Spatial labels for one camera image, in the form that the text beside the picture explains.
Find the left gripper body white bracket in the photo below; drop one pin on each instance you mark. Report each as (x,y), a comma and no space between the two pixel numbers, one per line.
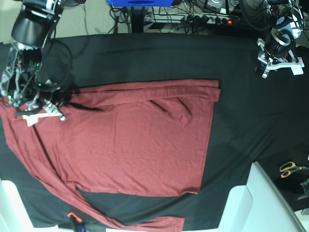
(277,52)

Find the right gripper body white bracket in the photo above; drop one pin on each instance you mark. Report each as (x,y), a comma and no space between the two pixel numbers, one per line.
(31,110)

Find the dark red long-sleeve shirt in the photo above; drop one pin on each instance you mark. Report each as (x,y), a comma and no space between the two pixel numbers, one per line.
(147,139)

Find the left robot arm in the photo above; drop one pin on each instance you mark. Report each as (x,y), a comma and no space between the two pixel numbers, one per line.
(286,17)

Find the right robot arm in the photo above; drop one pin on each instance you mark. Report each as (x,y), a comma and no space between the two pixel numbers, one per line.
(19,84)

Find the black table cloth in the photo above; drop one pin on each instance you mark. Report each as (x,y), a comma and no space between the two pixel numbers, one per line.
(255,119)

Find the white power strip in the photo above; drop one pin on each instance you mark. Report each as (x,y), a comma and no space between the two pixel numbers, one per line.
(210,18)

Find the blue plastic bin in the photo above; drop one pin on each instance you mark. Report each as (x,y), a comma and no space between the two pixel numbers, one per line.
(140,3)

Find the blue and orange clamp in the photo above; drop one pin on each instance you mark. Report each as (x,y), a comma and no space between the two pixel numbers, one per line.
(76,223)

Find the white foam block right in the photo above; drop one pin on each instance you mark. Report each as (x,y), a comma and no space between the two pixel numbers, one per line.
(258,206)

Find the yellow handled scissors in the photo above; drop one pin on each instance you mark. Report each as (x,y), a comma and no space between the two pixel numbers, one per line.
(289,168)

